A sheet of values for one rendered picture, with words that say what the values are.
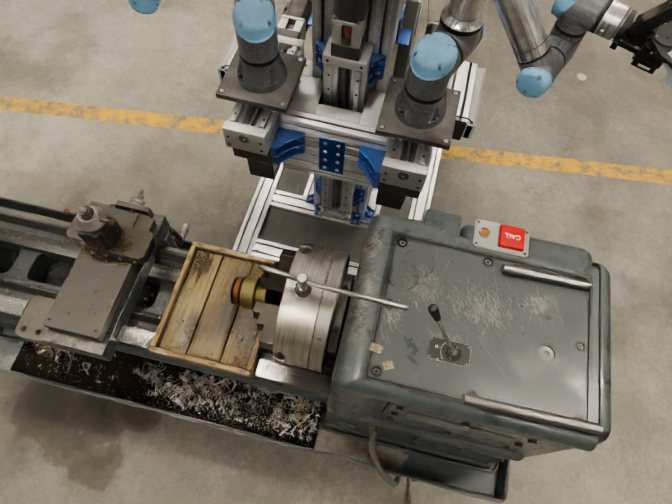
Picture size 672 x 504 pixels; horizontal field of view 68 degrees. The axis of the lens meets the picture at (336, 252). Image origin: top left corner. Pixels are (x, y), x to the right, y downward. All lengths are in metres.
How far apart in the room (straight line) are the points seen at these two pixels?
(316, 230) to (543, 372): 1.47
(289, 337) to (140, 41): 2.78
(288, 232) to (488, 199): 1.14
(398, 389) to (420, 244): 0.35
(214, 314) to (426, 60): 0.92
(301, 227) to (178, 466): 1.17
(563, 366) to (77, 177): 2.59
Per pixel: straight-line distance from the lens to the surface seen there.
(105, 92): 3.43
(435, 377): 1.11
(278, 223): 2.42
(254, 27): 1.47
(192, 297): 1.58
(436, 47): 1.43
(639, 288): 2.99
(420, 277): 1.18
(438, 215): 1.27
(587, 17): 1.35
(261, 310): 1.29
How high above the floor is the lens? 2.32
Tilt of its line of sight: 64 degrees down
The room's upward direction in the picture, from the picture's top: 4 degrees clockwise
